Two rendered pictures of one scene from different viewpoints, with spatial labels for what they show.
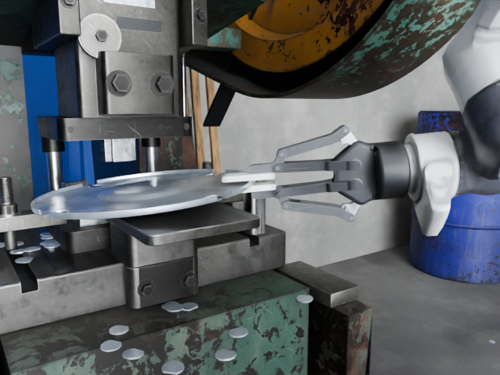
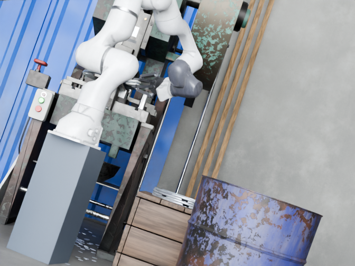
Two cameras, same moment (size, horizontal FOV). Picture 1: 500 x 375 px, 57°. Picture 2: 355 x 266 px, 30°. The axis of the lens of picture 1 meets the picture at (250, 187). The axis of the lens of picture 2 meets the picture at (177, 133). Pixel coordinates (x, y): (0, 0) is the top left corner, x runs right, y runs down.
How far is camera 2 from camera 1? 2.71 m
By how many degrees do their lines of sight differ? 37
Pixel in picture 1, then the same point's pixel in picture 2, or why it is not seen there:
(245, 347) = (112, 124)
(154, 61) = (127, 49)
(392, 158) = (159, 79)
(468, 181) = (173, 88)
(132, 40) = (126, 43)
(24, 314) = (69, 93)
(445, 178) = (164, 84)
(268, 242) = (141, 112)
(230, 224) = not seen: hidden behind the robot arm
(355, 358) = (139, 141)
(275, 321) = (124, 123)
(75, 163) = not seen: hidden behind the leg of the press
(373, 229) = not seen: outside the picture
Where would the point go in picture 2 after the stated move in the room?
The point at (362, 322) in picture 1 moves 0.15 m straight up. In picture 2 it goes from (145, 131) to (156, 100)
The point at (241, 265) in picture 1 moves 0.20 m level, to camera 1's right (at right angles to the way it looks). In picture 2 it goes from (129, 114) to (162, 123)
